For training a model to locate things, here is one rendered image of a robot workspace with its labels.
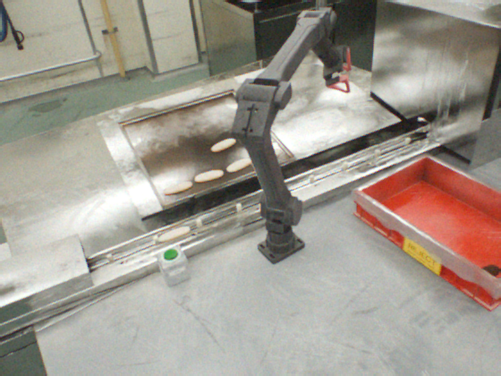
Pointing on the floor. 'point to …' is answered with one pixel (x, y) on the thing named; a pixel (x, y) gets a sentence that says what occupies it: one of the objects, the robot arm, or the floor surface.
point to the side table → (288, 311)
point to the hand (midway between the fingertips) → (347, 80)
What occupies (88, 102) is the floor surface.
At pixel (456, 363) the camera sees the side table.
